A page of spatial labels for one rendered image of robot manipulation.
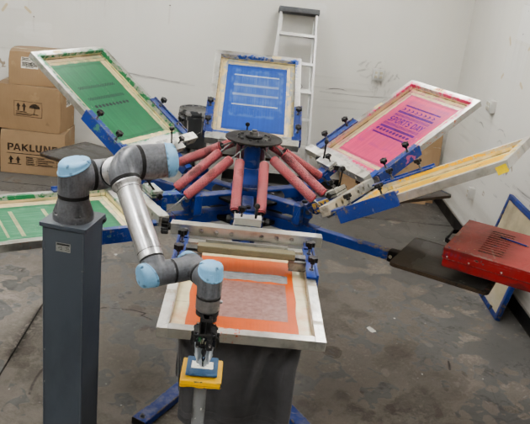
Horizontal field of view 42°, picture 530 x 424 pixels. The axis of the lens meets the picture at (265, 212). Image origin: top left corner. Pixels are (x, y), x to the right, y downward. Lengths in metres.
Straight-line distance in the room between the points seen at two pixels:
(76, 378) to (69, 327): 0.23
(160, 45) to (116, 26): 0.44
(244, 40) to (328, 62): 0.84
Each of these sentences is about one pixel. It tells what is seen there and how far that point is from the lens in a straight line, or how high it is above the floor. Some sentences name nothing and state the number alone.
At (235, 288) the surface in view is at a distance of 2.78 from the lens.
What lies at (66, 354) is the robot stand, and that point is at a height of 0.65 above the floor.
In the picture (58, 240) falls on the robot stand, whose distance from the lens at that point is 2.69.
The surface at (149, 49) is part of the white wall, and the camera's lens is 6.93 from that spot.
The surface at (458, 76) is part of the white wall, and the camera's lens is 7.16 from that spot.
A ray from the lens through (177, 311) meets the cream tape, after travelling 2.58.
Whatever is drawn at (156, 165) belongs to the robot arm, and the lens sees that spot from 2.27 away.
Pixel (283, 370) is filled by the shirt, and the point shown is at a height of 0.80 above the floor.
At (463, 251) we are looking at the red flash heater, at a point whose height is 1.10.
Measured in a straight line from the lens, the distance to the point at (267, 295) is 2.75.
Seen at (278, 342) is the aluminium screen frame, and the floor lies 0.97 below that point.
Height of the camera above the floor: 2.22
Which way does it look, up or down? 20 degrees down
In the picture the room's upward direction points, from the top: 7 degrees clockwise
